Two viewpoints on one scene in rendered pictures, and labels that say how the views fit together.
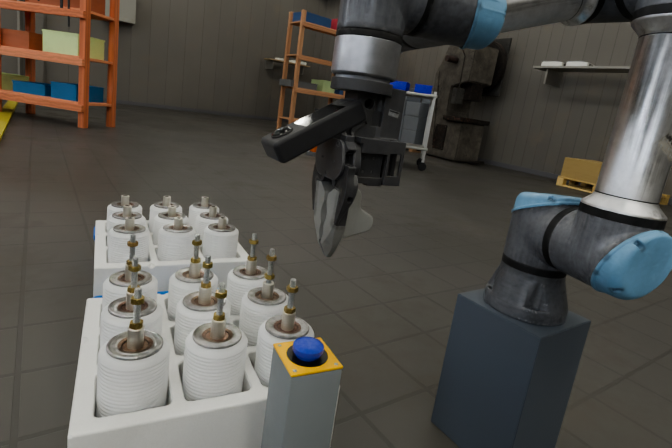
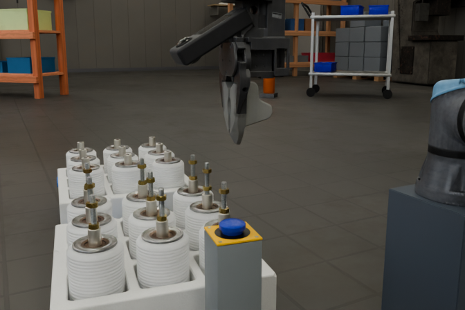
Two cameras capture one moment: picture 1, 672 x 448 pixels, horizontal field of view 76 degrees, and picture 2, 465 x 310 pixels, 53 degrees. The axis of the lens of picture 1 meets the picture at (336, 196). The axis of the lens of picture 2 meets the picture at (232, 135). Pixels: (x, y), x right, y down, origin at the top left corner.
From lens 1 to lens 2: 0.19 m
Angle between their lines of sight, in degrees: 9
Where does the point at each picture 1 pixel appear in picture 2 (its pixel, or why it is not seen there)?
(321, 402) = (247, 270)
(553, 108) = not seen: outside the picture
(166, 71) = (112, 33)
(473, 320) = (405, 212)
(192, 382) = (144, 275)
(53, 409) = not seen: outside the picture
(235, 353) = (178, 247)
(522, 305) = (448, 189)
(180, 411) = (135, 295)
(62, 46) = (13, 23)
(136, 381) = (97, 270)
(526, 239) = (444, 124)
